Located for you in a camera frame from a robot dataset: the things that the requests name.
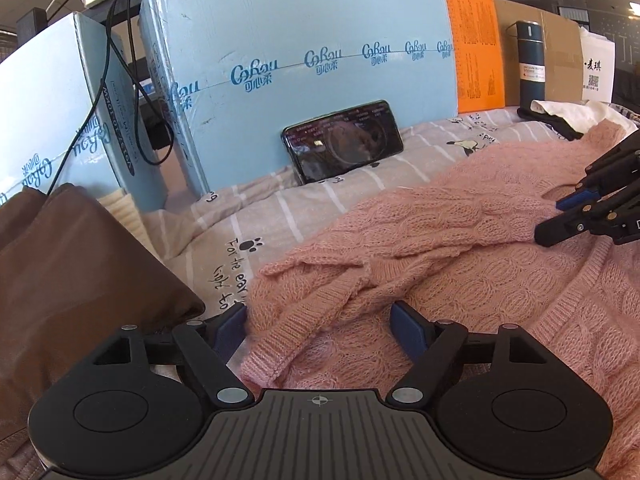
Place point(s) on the blue cardboard box white label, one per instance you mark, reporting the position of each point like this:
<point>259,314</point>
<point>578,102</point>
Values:
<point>40,110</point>

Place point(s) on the orange printed board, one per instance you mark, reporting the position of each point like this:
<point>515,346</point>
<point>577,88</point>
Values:
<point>475,50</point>

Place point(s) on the white paper bag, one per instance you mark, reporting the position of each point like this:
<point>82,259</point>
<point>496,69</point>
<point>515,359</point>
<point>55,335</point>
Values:
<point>599,67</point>

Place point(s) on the brown cardboard box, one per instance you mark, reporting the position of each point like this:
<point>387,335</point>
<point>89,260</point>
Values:
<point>562,55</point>

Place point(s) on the hanging black adapter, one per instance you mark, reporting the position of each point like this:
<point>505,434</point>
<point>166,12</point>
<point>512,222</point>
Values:
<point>160,127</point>

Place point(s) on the white cloth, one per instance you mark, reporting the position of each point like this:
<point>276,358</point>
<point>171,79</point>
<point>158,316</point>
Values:
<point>585,115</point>

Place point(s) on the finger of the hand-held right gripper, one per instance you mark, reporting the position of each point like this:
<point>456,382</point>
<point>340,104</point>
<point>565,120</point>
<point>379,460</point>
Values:
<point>560,230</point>
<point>575,201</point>

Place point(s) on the black smartphone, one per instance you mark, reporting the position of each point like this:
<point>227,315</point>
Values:
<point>345,140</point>

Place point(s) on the dark green thermos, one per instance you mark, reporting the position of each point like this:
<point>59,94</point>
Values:
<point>531,65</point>

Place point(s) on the cream ribbed cloth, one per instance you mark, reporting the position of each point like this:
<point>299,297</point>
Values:
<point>130,220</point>

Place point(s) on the brown folded garment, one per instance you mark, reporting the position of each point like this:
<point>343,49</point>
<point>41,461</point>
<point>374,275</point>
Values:
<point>75,285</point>

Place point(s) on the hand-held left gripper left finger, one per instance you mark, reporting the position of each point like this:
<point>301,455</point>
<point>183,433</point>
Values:
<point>232,331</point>

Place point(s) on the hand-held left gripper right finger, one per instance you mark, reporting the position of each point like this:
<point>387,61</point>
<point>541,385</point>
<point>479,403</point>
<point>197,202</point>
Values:
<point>407,328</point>

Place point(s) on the black cloth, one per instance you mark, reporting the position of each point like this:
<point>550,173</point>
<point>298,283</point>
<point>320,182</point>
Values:
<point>550,120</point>

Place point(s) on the pink knit sweater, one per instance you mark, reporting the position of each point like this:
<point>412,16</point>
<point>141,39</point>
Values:
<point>450,270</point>

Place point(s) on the black power adapter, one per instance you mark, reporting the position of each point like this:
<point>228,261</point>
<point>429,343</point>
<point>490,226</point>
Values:
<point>31,25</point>

